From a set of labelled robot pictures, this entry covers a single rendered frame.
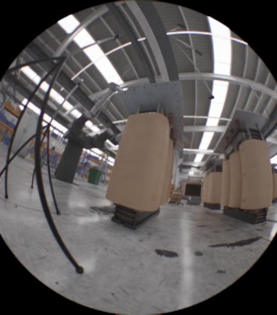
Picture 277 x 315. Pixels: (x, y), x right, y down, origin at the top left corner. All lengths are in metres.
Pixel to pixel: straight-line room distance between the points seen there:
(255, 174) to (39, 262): 1.87
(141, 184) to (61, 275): 0.70
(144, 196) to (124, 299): 0.63
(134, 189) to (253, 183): 1.47
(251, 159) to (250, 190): 0.40
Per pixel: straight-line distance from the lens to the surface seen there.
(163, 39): 4.40
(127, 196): 0.76
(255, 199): 1.58
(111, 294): 0.40
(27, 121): 5.17
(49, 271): 0.44
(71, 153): 2.89
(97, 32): 11.40
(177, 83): 1.13
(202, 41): 10.32
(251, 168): 1.63
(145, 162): 0.75
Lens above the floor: 0.36
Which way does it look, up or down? 17 degrees up
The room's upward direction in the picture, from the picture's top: 12 degrees clockwise
